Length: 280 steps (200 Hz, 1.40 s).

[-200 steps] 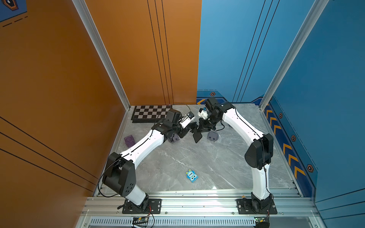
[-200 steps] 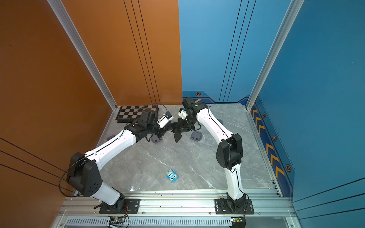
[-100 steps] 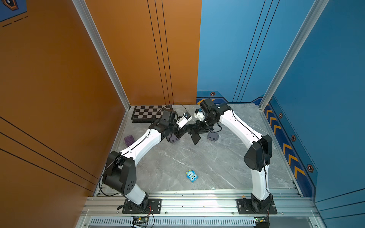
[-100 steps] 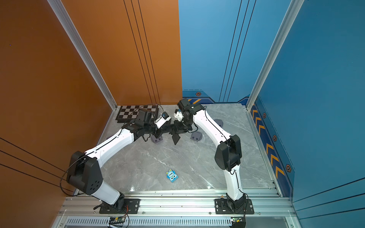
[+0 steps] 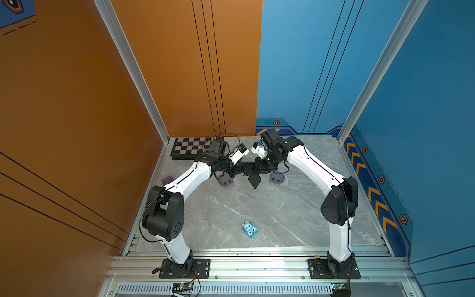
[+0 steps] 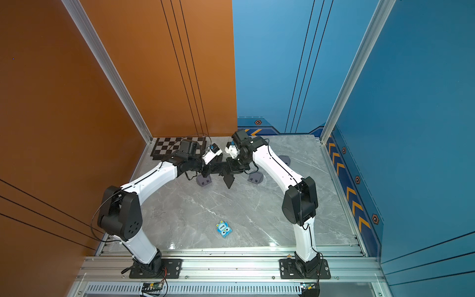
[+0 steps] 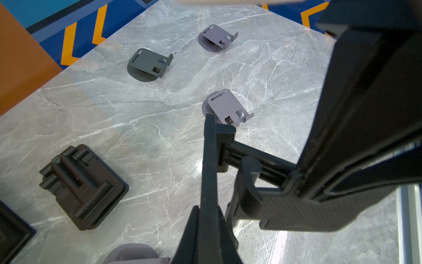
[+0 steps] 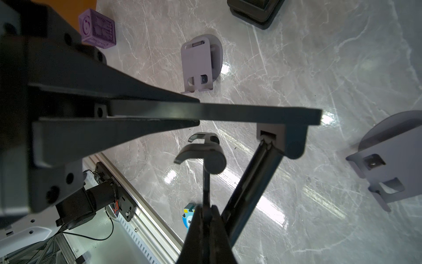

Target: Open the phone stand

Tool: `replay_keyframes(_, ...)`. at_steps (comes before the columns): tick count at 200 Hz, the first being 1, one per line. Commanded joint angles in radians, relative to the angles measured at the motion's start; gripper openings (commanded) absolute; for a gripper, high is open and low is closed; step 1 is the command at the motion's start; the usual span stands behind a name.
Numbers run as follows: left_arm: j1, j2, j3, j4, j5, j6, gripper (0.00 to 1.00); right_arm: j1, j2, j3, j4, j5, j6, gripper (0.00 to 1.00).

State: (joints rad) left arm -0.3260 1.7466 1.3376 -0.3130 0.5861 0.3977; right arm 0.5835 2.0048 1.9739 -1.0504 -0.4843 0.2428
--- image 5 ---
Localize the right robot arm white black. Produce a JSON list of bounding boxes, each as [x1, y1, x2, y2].
[[251, 129, 359, 279]]

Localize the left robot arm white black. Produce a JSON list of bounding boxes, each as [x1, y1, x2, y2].
[[141, 140, 249, 278]]

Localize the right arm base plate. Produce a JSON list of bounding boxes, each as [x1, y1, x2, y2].
[[308, 258, 361, 281]]

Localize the purple cube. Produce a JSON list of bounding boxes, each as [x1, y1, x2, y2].
[[161, 175, 174, 187]]

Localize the left aluminium corner post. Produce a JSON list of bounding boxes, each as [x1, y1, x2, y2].
[[94, 0, 170, 144]]

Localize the right aluminium corner post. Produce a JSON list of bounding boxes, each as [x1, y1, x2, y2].
[[337, 0, 428, 145]]

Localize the right circuit board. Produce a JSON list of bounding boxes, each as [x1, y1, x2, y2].
[[331, 283, 351, 297]]

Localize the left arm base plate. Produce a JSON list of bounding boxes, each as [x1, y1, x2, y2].
[[158, 259, 211, 280]]

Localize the left green circuit board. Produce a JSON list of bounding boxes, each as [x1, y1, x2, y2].
[[171, 282, 194, 297]]

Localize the aluminium front rail frame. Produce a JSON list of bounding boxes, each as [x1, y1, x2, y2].
[[100, 245, 423, 297]]

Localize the black folding phone stand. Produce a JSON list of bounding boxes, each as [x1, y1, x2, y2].
[[243, 162, 262, 189]]

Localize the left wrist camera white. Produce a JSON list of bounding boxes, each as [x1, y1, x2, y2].
[[228, 143, 249, 165]]

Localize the grey round stand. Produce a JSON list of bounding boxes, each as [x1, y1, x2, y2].
[[218, 173, 234, 187], [270, 171, 285, 184]]

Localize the black white chessboard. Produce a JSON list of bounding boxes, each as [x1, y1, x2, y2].
[[171, 137, 226, 160]]

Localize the aluminium corner post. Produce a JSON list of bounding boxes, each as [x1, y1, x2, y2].
[[94, 0, 170, 144], [337, 0, 428, 145]]

